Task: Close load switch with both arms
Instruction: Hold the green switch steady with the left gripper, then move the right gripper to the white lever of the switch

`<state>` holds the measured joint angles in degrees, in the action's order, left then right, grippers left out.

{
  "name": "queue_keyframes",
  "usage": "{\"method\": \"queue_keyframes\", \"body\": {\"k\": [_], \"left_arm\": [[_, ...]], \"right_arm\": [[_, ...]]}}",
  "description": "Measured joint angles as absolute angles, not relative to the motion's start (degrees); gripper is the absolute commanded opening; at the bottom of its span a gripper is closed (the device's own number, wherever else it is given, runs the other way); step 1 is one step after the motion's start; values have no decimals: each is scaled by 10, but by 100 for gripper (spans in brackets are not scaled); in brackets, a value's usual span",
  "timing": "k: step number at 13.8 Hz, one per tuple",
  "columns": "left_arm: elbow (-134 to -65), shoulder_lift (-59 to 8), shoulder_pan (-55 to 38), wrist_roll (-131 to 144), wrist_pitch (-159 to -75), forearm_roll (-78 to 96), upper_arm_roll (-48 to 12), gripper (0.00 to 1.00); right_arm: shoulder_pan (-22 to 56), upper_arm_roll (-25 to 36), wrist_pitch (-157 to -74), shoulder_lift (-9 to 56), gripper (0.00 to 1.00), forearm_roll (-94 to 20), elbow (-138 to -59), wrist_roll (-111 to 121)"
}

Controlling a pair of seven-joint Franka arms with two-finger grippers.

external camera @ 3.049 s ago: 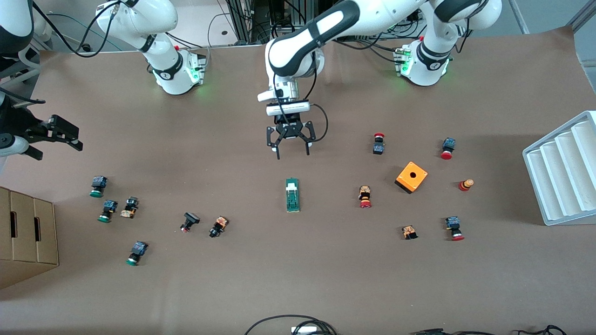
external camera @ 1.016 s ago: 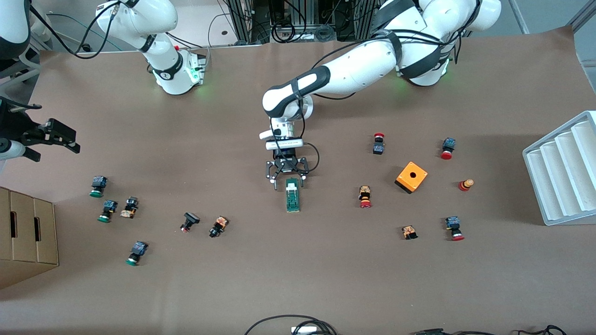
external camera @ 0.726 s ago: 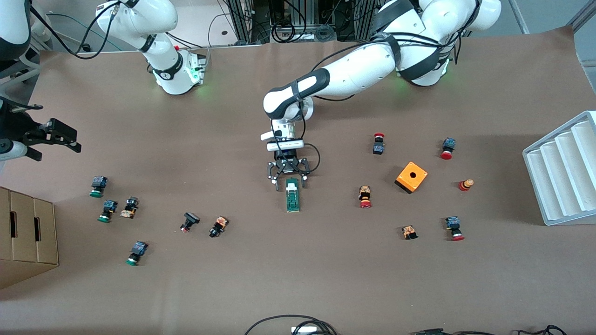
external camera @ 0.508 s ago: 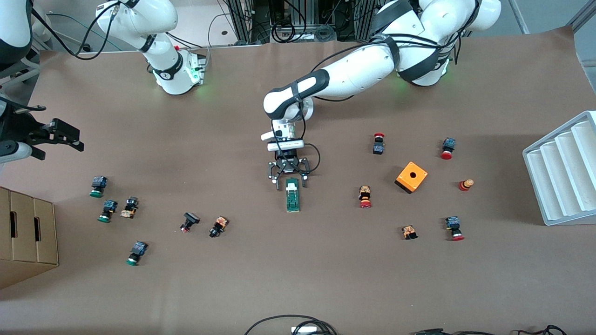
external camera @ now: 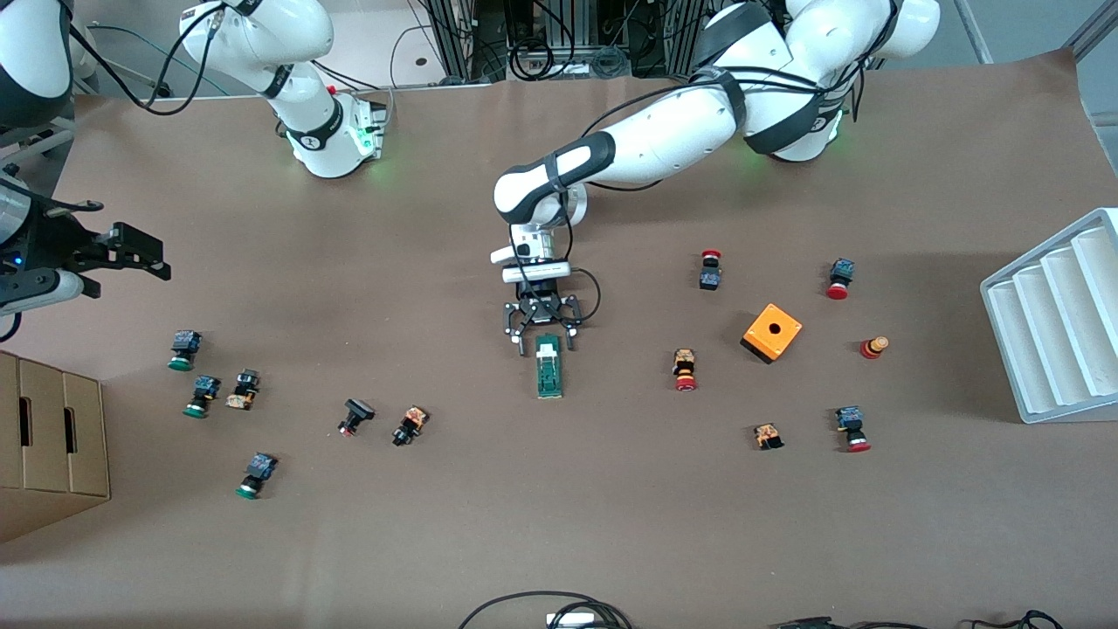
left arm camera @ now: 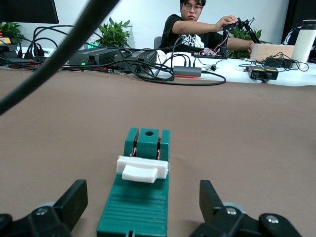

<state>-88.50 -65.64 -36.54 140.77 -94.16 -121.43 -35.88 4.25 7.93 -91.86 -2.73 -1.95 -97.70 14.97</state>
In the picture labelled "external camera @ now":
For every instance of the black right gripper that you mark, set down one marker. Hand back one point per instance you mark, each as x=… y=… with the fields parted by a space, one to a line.
x=54 y=238

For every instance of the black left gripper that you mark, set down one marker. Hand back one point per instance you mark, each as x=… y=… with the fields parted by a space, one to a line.
x=542 y=309

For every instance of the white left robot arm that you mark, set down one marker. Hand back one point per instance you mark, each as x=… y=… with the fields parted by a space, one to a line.
x=664 y=140

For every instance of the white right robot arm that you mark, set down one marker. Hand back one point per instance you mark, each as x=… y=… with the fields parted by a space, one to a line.
x=297 y=35

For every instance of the green pushbutton blue block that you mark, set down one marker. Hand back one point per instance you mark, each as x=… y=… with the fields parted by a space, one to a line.
x=202 y=395
x=256 y=474
x=184 y=348

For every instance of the red mushroom button orange block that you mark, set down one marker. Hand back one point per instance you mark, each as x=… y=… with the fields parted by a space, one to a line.
x=685 y=369

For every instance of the red pushbutton black block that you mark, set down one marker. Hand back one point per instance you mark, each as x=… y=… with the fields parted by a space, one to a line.
x=711 y=273

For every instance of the black pushbutton orange block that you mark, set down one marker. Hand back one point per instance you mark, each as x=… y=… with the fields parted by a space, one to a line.
x=244 y=389
x=410 y=425

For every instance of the brown cardboard box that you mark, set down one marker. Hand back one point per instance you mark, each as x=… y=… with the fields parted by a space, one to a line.
x=44 y=445

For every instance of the black square head pushbutton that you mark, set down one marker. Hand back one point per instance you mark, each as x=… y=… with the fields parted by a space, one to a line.
x=355 y=412

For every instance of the orange contact block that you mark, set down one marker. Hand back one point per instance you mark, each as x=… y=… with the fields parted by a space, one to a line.
x=768 y=435

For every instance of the red mushroom button blue block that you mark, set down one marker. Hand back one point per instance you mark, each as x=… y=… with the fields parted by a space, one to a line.
x=852 y=428
x=840 y=278

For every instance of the small white device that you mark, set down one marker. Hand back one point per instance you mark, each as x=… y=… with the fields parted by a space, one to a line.
x=568 y=621

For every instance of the red yellow button head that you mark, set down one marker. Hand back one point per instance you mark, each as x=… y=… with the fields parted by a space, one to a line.
x=873 y=347

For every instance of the white stepped tray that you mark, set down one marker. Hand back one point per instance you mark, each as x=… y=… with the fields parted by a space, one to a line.
x=1048 y=349

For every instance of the grey aluminium profile bar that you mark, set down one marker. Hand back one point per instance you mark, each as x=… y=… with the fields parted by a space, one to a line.
x=971 y=26
x=1096 y=26

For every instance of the grey metal frame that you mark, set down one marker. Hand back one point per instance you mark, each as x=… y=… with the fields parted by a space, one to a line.
x=26 y=140

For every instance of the orange button enclosure box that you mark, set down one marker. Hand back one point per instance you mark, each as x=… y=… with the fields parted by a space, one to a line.
x=770 y=336

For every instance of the aluminium frame rack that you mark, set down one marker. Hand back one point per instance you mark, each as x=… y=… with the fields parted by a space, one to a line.
x=454 y=35

